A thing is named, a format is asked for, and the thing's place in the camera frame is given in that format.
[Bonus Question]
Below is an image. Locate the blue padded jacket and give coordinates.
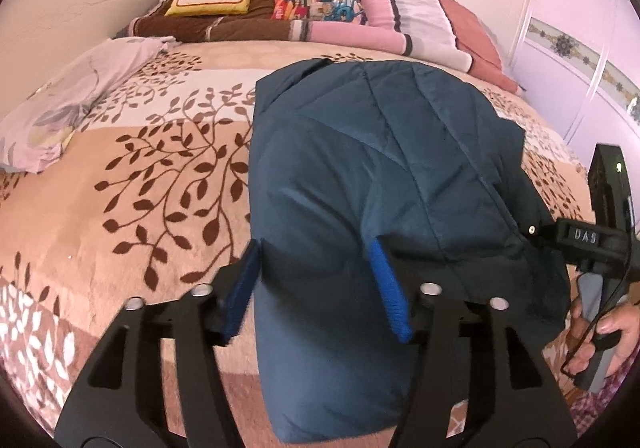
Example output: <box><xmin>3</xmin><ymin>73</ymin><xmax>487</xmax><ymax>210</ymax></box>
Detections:
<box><xmin>248</xmin><ymin>59</ymin><xmax>571</xmax><ymax>445</ymax></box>

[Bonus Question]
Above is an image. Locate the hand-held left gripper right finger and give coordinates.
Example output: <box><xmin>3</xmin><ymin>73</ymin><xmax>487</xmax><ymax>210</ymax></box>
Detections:
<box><xmin>367</xmin><ymin>235</ymin><xmax>577</xmax><ymax>448</ymax></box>

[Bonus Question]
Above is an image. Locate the person's right hand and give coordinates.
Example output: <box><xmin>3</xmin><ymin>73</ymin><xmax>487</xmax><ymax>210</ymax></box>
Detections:
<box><xmin>565</xmin><ymin>295</ymin><xmax>640</xmax><ymax>379</ymax></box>

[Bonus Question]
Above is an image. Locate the pink pillow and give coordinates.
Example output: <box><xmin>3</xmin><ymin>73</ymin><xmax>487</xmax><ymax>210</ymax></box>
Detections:
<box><xmin>436</xmin><ymin>0</ymin><xmax>527</xmax><ymax>95</ymax></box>

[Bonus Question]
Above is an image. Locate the pink striped blanket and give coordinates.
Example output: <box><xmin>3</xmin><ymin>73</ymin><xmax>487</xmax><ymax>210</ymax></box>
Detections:
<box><xmin>304</xmin><ymin>0</ymin><xmax>474</xmax><ymax>72</ymax></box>

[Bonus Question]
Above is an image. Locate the lilac floral pillowcase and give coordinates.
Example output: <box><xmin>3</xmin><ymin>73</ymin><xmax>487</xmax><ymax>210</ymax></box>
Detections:
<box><xmin>0</xmin><ymin>35</ymin><xmax>179</xmax><ymax>174</ymax></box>

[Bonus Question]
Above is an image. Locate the leaf patterned fleece blanket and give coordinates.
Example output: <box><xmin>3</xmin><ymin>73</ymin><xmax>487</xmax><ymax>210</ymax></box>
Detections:
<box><xmin>0</xmin><ymin>40</ymin><xmax>601</xmax><ymax>435</ymax></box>

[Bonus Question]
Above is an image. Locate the person's pink checked clothing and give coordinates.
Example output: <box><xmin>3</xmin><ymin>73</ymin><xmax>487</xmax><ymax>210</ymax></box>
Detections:
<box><xmin>567</xmin><ymin>353</ymin><xmax>632</xmax><ymax>439</ymax></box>

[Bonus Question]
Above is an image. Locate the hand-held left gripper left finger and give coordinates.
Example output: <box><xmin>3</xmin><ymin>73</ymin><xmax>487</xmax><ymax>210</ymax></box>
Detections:
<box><xmin>54</xmin><ymin>238</ymin><xmax>262</xmax><ymax>448</ymax></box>

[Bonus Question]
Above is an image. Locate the white sliding door wardrobe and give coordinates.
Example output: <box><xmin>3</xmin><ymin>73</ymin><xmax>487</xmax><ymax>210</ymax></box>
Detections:
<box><xmin>510</xmin><ymin>0</ymin><xmax>640</xmax><ymax>171</ymax></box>

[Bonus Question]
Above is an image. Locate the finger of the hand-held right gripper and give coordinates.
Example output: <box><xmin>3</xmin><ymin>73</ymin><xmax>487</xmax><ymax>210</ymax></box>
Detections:
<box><xmin>520</xmin><ymin>221</ymin><xmax>560</xmax><ymax>242</ymax></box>

